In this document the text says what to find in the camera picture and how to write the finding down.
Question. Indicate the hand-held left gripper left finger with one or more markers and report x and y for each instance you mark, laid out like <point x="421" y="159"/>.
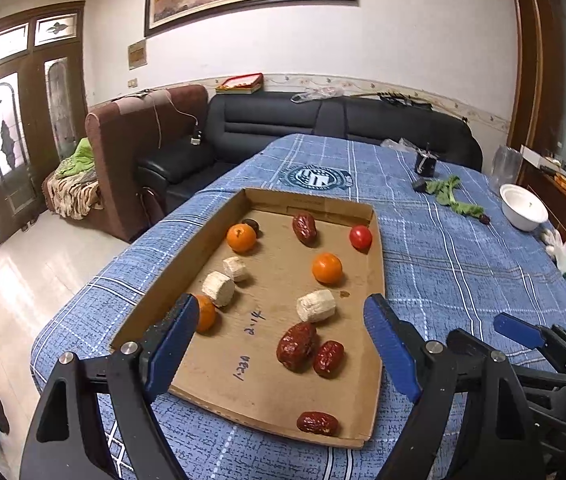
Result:
<point x="173" y="345"/>

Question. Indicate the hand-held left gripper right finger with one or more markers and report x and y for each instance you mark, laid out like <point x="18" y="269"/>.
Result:
<point x="390" y="345"/>

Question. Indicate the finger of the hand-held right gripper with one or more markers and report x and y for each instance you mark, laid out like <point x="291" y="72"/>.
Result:
<point x="513" y="327"/>
<point x="468" y="340"/>

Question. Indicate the orange mandarin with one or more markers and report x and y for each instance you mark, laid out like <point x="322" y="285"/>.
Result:
<point x="241" y="238"/>
<point x="327" y="268"/>
<point x="207" y="314"/>

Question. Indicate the cream sugarcane block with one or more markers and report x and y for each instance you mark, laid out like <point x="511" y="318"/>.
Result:
<point x="218" y="288"/>
<point x="235" y="267"/>
<point x="316" y="306"/>

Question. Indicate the cardboard tray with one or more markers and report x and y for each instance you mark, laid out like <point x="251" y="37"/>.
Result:
<point x="273" y="270"/>

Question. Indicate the blue plaid tablecloth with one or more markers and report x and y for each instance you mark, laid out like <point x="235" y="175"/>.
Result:
<point x="438" y="270"/>

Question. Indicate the white glove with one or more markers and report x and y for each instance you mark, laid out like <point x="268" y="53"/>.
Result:
<point x="562" y="252"/>

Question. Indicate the red tomato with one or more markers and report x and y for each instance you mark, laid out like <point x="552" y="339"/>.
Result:
<point x="360" y="237"/>

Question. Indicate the white bowl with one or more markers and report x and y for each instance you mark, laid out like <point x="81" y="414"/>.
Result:
<point x="523" y="207"/>

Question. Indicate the dark round fruit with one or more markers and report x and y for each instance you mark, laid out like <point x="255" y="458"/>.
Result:
<point x="254" y="224"/>

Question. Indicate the green leaf vegetable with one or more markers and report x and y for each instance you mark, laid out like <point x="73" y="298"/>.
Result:
<point x="450" y="192"/>

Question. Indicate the clear plastic container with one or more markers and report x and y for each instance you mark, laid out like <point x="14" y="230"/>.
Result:
<point x="507" y="167"/>

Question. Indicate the small black box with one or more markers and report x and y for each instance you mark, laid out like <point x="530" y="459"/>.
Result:
<point x="419" y="186"/>

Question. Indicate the white flat box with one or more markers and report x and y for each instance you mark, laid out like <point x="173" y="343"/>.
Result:
<point x="535" y="156"/>

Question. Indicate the beige blanket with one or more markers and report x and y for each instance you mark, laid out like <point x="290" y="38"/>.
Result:
<point x="75" y="196"/>

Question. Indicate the black cylinder container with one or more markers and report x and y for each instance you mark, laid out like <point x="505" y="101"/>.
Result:
<point x="425" y="165"/>

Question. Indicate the brown armchair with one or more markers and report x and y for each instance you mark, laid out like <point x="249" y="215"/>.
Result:
<point x="128" y="160"/>

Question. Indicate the crumpled clear wrap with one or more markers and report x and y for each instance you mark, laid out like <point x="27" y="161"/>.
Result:
<point x="398" y="144"/>

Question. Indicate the green cloth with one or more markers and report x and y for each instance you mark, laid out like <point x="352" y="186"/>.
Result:
<point x="79" y="157"/>

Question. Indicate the black leather sofa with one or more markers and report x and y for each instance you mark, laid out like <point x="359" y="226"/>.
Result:
<point x="273" y="120"/>

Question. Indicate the dark slender sticks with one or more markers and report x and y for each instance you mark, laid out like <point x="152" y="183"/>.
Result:
<point x="403" y="98"/>

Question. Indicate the clear plastic bag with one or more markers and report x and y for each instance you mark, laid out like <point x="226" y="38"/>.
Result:
<point x="320" y="94"/>

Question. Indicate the wooden glass door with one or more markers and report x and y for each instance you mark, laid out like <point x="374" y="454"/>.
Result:
<point x="28" y="125"/>

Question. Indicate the wooden cabinet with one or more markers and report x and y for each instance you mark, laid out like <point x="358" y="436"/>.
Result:
<point x="533" y="60"/>

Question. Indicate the red gift box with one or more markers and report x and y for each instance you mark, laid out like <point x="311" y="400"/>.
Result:
<point x="239" y="83"/>

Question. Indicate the wall plaque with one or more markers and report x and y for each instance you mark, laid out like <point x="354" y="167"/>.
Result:
<point x="137" y="55"/>

